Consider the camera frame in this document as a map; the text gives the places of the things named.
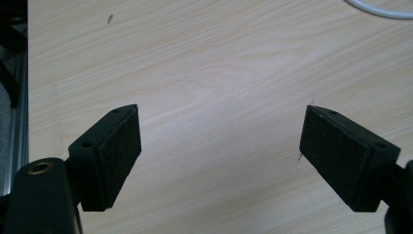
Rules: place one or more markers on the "black stand bracket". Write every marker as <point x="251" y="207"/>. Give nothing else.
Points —
<point x="9" y="52"/>

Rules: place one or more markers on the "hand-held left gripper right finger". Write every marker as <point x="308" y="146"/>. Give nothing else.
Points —
<point x="341" y="156"/>

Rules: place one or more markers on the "metal frame rail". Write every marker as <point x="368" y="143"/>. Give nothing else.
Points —
<point x="18" y="123"/>

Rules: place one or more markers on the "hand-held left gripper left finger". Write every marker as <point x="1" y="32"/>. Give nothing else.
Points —
<point x="107" y="156"/>

